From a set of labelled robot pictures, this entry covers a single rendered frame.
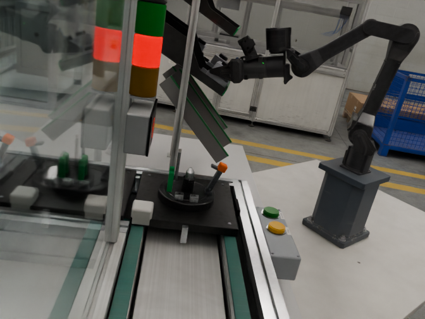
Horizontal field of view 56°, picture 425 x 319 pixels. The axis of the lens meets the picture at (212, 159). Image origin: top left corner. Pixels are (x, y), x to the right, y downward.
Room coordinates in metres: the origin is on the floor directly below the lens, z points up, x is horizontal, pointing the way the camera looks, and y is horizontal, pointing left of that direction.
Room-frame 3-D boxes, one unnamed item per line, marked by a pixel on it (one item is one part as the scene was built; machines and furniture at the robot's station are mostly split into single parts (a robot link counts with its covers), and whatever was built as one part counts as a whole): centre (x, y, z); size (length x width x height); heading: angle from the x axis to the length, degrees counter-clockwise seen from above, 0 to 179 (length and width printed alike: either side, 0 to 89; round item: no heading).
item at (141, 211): (0.77, 0.13, 0.97); 0.05 x 0.05 x 0.04; 7
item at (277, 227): (0.82, -0.18, 0.96); 0.04 x 0.04 x 0.02
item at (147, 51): (0.67, 0.14, 1.33); 0.05 x 0.05 x 0.05
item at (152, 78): (0.67, 0.14, 1.28); 0.05 x 0.05 x 0.05
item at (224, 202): (0.88, 0.05, 0.96); 0.24 x 0.24 x 0.02; 7
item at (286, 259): (0.82, -0.18, 0.93); 0.21 x 0.07 x 0.06; 7
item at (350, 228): (1.05, -0.40, 0.96); 0.15 x 0.15 x 0.20; 43
